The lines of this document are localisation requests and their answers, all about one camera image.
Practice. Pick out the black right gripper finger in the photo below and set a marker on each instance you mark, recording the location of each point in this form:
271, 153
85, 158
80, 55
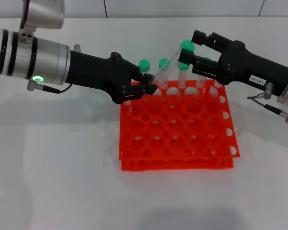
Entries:
201, 37
185, 57

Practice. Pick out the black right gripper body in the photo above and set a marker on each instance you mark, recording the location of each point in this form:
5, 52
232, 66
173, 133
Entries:
244, 65

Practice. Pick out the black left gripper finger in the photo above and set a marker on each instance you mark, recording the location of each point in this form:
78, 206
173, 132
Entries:
146, 78
150, 88

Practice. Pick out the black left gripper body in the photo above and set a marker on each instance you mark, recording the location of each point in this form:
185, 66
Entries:
96, 74

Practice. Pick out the clear test tube green cap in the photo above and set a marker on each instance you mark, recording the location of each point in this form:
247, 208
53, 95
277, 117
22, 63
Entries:
183, 76
187, 45
127, 106
144, 64
162, 63
201, 83
217, 88

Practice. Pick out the orange test tube rack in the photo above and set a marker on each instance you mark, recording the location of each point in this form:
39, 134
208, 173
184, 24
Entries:
163, 133

